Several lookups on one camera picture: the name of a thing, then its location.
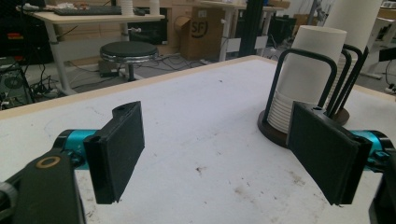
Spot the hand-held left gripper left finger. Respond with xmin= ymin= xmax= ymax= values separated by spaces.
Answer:
xmin=83 ymin=101 xmax=146 ymax=205

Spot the beige desk with white legs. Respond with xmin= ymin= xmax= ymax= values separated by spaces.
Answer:
xmin=17 ymin=6 xmax=166 ymax=96

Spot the black frame post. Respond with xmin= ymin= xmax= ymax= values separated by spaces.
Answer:
xmin=237 ymin=0 xmax=269 ymax=58

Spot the black keyboard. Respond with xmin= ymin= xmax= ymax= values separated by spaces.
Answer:
xmin=53 ymin=5 xmax=123 ymax=17

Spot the dark wooden cup holder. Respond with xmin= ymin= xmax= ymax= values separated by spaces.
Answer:
xmin=257 ymin=48 xmax=353 ymax=148
xmin=330 ymin=43 xmax=370 ymax=126

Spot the tall stack of cups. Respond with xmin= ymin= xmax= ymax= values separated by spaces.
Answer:
xmin=323 ymin=0 xmax=385 ymax=108

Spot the white table mat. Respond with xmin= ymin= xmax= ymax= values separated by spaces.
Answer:
xmin=0 ymin=59 xmax=396 ymax=224

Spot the black computer tower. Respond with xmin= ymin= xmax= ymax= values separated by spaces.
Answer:
xmin=0 ymin=57 xmax=34 ymax=110

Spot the short stack of cups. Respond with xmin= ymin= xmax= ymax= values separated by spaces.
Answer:
xmin=266 ymin=25 xmax=348 ymax=134

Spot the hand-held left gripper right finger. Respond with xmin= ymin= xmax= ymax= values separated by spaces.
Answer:
xmin=286 ymin=101 xmax=374 ymax=206

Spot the brown cardboard box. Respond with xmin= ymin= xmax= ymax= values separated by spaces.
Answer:
xmin=174 ymin=6 xmax=226 ymax=62

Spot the black round stool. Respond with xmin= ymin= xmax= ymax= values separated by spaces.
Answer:
xmin=100 ymin=40 xmax=159 ymax=82

